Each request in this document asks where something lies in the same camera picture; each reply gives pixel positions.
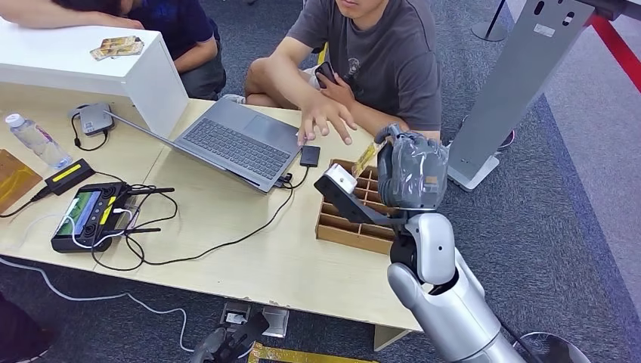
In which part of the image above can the person's right hand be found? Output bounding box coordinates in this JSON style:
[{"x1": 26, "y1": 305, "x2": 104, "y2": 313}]
[{"x1": 296, "y1": 92, "x2": 360, "y2": 147}]

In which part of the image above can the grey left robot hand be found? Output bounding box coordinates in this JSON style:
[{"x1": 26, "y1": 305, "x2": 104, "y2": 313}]
[{"x1": 189, "y1": 327, "x2": 228, "y2": 363}]

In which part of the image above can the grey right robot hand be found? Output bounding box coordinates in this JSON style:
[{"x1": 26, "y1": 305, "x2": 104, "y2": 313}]
[{"x1": 373, "y1": 123, "x2": 451, "y2": 213}]

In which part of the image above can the person's left hand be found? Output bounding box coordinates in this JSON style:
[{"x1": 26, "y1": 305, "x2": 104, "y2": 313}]
[{"x1": 317, "y1": 70, "x2": 358, "y2": 109}]

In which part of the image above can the black smartphone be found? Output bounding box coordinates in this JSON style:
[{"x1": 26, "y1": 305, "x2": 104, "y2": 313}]
[{"x1": 314, "y1": 60, "x2": 339, "y2": 91}]

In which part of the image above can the golden card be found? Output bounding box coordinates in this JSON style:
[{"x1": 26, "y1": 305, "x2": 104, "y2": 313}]
[{"x1": 351, "y1": 141, "x2": 388, "y2": 179}]

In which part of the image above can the person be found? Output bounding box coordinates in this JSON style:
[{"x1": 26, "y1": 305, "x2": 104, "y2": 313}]
[
  {"x1": 243, "y1": 0, "x2": 443, "y2": 147},
  {"x1": 0, "y1": 0, "x2": 228, "y2": 101}
]

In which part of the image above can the wooden card slot organizer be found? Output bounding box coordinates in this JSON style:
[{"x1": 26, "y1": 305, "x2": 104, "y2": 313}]
[{"x1": 314, "y1": 158, "x2": 403, "y2": 256}]

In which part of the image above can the small black external drive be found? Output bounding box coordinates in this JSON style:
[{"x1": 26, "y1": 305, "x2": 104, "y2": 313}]
[{"x1": 299, "y1": 145, "x2": 321, "y2": 169}]

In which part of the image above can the floor socket box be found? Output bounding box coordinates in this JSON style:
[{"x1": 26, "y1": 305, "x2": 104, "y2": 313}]
[{"x1": 219, "y1": 300, "x2": 291, "y2": 339}]

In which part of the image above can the light wooden desk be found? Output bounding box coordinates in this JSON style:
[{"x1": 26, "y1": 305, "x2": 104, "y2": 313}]
[{"x1": 0, "y1": 82, "x2": 424, "y2": 352}]

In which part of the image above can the grey laptop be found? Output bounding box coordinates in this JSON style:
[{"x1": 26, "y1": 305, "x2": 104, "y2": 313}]
[{"x1": 104, "y1": 98, "x2": 309, "y2": 194}]

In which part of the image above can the grey kiosk stand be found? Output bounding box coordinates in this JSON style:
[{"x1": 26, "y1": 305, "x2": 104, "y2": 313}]
[{"x1": 445, "y1": 0, "x2": 597, "y2": 193}]

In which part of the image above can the stanchion pole with round base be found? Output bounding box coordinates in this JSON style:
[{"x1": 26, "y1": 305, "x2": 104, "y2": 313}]
[{"x1": 470, "y1": 0, "x2": 510, "y2": 43}]

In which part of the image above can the black remote controller with screen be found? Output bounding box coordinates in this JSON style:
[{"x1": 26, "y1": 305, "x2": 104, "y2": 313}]
[{"x1": 50, "y1": 182, "x2": 176, "y2": 254}]

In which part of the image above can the stack of golden cards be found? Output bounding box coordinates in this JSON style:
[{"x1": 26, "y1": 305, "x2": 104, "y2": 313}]
[{"x1": 90, "y1": 35, "x2": 146, "y2": 62}]

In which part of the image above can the black battery with yellow label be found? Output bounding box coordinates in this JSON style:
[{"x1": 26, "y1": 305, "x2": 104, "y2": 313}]
[{"x1": 44, "y1": 158, "x2": 96, "y2": 197}]

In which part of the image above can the grey usb hub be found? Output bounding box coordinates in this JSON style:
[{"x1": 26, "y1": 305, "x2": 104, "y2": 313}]
[{"x1": 68, "y1": 102, "x2": 115, "y2": 152}]

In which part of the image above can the round black base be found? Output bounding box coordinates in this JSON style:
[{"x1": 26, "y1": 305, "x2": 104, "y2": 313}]
[{"x1": 511, "y1": 331, "x2": 593, "y2": 363}]

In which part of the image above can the red barrier strip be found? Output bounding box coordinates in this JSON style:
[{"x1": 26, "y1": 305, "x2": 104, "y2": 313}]
[{"x1": 586, "y1": 14, "x2": 641, "y2": 95}]

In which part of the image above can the white box shelf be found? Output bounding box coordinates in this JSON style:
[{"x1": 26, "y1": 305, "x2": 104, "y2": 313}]
[{"x1": 0, "y1": 25, "x2": 190, "y2": 139}]

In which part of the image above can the amber brown board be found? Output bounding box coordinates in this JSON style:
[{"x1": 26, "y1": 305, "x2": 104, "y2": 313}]
[{"x1": 0, "y1": 148, "x2": 44, "y2": 215}]

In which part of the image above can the clear plastic water bottle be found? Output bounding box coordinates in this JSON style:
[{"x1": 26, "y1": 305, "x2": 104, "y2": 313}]
[{"x1": 5, "y1": 113, "x2": 73, "y2": 171}]

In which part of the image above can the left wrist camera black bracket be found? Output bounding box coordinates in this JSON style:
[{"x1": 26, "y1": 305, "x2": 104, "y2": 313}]
[{"x1": 215, "y1": 311, "x2": 271, "y2": 363}]

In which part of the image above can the wrist camera black bracket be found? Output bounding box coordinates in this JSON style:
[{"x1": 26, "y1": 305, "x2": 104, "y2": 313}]
[
  {"x1": 314, "y1": 163, "x2": 403, "y2": 228},
  {"x1": 215, "y1": 311, "x2": 271, "y2": 363}
]

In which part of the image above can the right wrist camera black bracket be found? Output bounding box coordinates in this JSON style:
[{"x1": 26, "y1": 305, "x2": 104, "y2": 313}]
[{"x1": 314, "y1": 163, "x2": 403, "y2": 228}]

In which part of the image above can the yellow floor frame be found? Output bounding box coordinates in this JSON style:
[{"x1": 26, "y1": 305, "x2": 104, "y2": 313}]
[{"x1": 247, "y1": 342, "x2": 377, "y2": 363}]

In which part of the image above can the long black cable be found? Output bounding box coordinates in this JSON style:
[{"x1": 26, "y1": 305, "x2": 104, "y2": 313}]
[{"x1": 91, "y1": 166, "x2": 311, "y2": 272}]

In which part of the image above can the white floor cable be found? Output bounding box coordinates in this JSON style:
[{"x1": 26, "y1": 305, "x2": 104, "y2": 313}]
[{"x1": 0, "y1": 256, "x2": 257, "y2": 361}]

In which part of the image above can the white charging cable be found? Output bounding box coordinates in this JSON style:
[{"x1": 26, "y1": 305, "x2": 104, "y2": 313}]
[{"x1": 62, "y1": 197, "x2": 139, "y2": 250}]

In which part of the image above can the black battery cable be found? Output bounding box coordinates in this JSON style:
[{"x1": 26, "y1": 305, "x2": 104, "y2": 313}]
[{"x1": 0, "y1": 187, "x2": 52, "y2": 219}]

